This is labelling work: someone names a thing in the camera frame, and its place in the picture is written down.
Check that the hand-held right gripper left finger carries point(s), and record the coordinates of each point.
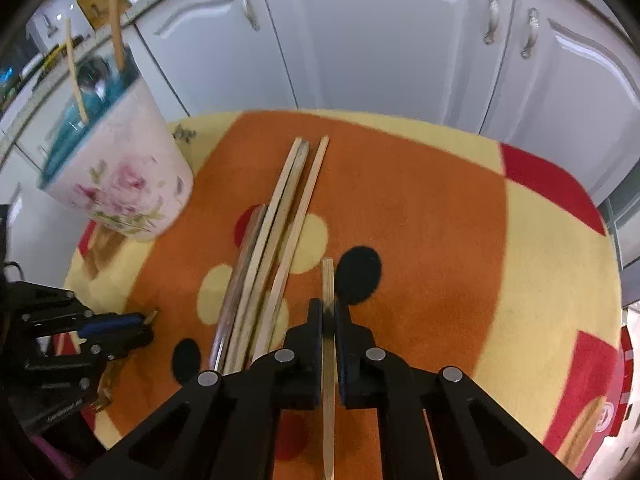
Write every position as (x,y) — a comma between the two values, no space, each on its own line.
(315,355)

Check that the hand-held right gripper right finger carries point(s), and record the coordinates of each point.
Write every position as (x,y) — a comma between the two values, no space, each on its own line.
(342,355)

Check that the black pan yellow rim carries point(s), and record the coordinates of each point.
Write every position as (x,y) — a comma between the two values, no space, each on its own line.
(50,57)

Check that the white appliance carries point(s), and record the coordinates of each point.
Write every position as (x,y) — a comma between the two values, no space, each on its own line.
(55,22)

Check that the glass door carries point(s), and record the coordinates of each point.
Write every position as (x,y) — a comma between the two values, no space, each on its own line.
(625,240)

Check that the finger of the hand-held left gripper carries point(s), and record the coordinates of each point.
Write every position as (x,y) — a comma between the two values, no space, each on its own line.
(115,324)
(125,346)

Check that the metal utensil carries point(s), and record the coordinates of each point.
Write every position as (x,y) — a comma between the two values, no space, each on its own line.
(238,280)

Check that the white cabinet door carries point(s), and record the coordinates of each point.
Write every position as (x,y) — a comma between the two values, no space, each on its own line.
(22,170)
(390,50)
(210,60)
(575,110)

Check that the white floral utensil holder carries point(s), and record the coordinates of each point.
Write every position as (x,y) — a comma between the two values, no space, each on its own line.
(125,180)

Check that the printed table cloth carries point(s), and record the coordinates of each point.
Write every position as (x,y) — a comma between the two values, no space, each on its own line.
(425,240)

